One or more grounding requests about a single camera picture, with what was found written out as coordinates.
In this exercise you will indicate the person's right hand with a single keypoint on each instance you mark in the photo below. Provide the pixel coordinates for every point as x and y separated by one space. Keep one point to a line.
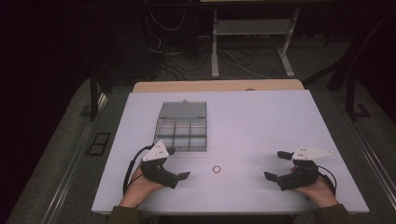
320 191

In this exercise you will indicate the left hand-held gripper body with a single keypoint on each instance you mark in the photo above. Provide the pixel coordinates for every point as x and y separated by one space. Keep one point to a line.
155 169

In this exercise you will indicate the person's left hand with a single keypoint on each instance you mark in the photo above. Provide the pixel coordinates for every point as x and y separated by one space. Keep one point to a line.
137 189

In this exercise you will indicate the white metal table frame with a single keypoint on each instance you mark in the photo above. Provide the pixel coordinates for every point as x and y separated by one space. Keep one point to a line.
214 46

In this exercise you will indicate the black rectangular floor frame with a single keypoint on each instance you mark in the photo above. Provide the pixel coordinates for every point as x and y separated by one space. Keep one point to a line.
93 149

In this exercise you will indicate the black metal stand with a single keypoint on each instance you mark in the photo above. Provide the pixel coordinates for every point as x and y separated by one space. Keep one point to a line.
350 96

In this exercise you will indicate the small pink rubber band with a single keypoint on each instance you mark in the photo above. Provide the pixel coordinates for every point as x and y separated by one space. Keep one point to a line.
213 169

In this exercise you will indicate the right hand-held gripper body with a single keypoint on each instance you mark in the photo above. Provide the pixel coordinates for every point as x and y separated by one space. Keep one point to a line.
300 177

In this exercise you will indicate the clear plastic compartment box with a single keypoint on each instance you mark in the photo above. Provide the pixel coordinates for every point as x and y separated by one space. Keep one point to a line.
182 127

